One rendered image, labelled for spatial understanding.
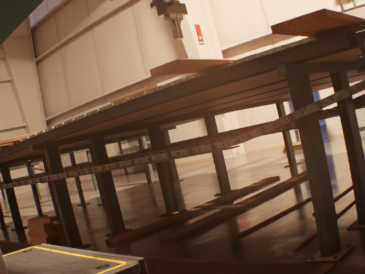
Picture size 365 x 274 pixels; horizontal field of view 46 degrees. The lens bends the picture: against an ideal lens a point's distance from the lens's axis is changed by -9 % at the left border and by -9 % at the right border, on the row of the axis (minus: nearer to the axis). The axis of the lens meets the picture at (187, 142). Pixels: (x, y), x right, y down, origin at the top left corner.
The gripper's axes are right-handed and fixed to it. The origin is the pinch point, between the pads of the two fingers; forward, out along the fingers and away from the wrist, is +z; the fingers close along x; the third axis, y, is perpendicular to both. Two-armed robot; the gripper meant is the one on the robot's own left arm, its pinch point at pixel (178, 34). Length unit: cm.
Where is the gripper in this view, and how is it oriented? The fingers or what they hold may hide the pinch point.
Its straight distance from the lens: 181.3
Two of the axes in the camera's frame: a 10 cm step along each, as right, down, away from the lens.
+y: 7.5, -1.6, -6.5
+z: 2.2, 9.8, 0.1
